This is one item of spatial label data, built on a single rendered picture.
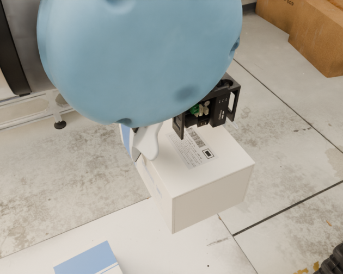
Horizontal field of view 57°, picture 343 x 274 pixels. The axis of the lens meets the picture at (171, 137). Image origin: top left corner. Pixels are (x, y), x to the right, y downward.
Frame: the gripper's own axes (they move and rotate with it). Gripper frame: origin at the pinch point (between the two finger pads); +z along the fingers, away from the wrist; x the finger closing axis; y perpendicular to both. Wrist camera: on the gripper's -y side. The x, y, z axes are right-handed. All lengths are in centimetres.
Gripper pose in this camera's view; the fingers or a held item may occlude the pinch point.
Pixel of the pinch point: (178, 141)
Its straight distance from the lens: 46.5
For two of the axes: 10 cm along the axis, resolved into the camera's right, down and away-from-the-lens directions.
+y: 4.4, 6.5, -6.2
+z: -0.1, 7.0, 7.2
